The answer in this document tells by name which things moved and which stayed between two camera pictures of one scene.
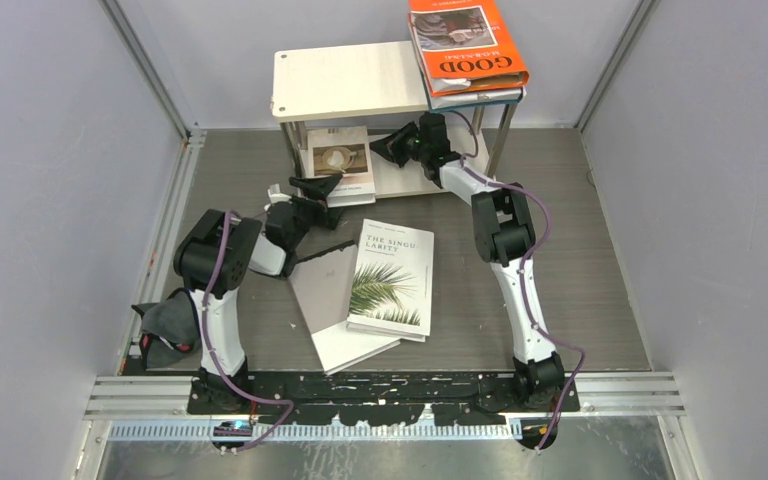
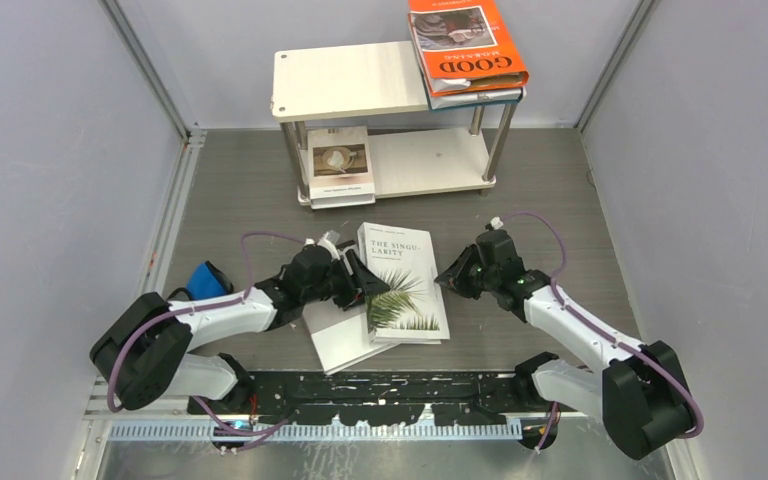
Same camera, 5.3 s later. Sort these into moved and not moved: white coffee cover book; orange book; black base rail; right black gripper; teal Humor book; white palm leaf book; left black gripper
Moved: left black gripper; white palm leaf book; right black gripper
Not moved: white coffee cover book; black base rail; orange book; teal Humor book
